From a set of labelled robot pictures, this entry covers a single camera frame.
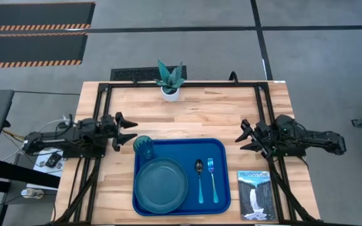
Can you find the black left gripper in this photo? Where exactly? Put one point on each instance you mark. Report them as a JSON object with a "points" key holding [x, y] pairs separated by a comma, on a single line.
{"points": [[109, 132]]}

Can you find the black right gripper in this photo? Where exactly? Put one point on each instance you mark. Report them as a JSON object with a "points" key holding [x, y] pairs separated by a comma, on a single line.
{"points": [[266, 138]]}

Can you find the teal faceted plastic cup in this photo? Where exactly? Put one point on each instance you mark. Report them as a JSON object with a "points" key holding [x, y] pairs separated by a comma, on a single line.
{"points": [[143, 146]]}

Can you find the blue round plate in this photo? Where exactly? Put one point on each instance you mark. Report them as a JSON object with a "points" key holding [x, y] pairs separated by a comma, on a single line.
{"points": [[160, 185]]}

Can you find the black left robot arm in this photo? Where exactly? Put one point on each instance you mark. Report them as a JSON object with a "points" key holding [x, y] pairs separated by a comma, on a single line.
{"points": [[64, 138]]}

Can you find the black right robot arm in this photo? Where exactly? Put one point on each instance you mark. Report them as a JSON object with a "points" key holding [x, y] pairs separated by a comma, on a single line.
{"points": [[310, 138]]}

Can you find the blue plastic tray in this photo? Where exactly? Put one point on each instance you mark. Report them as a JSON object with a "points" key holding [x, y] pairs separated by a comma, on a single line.
{"points": [[212, 147]]}

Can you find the white plant pot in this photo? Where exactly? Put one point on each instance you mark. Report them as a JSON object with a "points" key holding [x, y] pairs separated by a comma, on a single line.
{"points": [[170, 96]]}

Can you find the black perforated floor mat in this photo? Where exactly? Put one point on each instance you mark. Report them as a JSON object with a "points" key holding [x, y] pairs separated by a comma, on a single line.
{"points": [[134, 73]]}

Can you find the Yellowstone waterfall picture card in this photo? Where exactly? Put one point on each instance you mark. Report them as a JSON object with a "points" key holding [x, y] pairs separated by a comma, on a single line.
{"points": [[256, 196]]}

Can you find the green succulent plant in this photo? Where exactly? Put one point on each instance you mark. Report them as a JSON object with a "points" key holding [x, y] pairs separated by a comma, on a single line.
{"points": [[170, 77]]}

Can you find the small black device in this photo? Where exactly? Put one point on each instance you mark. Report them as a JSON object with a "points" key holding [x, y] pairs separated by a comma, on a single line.
{"points": [[53, 160]]}

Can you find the white paper sheet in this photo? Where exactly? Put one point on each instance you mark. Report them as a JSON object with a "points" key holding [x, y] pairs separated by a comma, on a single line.
{"points": [[41, 171]]}

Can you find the black cross beam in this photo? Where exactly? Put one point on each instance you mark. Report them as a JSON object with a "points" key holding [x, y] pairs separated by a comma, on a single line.
{"points": [[24, 174]]}

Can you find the white power adapter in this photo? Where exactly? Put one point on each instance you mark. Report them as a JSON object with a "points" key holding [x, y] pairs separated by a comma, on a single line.
{"points": [[32, 193]]}

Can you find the black orange-striped floor mat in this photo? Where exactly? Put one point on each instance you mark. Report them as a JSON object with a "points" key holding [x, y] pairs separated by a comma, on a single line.
{"points": [[36, 14], [30, 47]]}

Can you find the black aluminium table frame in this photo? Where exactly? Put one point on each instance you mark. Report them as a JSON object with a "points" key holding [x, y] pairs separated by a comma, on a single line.
{"points": [[184, 84]]}

